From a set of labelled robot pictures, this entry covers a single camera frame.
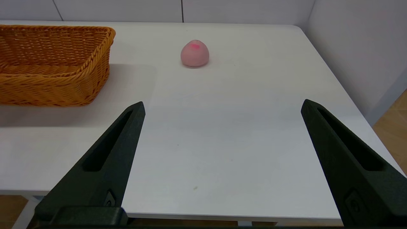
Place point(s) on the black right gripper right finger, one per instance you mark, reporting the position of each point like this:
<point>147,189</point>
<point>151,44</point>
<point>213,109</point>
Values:
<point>359,178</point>

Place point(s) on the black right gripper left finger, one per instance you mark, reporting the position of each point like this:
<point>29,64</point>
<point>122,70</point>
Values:
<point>105,171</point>

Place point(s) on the orange wicker basket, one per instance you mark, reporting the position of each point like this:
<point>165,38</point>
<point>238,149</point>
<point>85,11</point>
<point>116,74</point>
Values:
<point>54,79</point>

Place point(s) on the pink peach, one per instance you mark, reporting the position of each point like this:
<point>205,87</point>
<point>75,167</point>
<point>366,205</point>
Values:
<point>194,54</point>

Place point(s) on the white table leg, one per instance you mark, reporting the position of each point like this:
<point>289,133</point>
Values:
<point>27,213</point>

